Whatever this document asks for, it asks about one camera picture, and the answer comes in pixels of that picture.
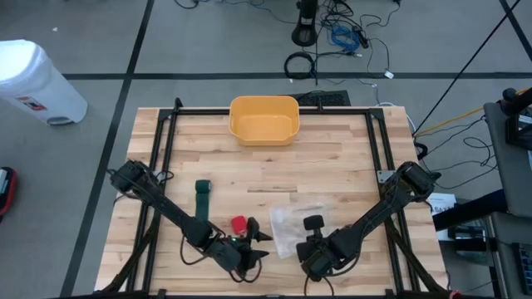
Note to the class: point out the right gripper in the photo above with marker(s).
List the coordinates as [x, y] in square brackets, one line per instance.
[320, 255]

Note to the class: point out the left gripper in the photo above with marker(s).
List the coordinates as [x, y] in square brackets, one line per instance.
[230, 255]

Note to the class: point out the red elastic bandage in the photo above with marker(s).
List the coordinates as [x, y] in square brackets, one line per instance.
[238, 225]

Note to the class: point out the clear plastic bag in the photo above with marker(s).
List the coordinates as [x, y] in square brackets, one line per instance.
[287, 224]

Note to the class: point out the green elastic bandage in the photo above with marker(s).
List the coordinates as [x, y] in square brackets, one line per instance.
[203, 199]

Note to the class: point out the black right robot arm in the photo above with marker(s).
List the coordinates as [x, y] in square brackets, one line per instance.
[374, 216]

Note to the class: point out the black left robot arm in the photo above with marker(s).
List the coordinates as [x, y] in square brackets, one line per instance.
[166, 203]

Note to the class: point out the silver mounting plate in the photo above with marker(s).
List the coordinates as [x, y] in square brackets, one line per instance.
[383, 176]

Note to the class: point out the yellow plastic bin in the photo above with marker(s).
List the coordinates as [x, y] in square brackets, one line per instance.
[264, 128]

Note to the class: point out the white printed box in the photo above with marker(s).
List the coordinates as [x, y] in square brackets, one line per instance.
[442, 205]

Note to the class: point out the black slanted beam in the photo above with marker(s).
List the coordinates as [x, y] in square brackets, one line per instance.
[469, 209]

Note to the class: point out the black keyboard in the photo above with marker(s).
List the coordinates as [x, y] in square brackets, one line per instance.
[328, 99]

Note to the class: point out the grey equipment cabinet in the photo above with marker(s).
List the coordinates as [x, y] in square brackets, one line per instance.
[503, 232]

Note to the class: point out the grey desk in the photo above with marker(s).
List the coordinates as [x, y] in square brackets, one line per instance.
[511, 174]

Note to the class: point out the black stand base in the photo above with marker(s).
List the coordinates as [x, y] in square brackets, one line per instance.
[305, 33]

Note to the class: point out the black power adapter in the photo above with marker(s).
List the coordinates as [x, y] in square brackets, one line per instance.
[363, 39]

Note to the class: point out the black desk equipment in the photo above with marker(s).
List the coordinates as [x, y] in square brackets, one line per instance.
[517, 124]

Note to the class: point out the thin black slanted pole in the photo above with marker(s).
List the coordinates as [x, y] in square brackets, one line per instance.
[465, 68]

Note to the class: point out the red and black device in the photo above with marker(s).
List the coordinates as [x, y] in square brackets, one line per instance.
[10, 191]

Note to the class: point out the white trash can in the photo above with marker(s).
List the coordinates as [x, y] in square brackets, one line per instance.
[33, 83]

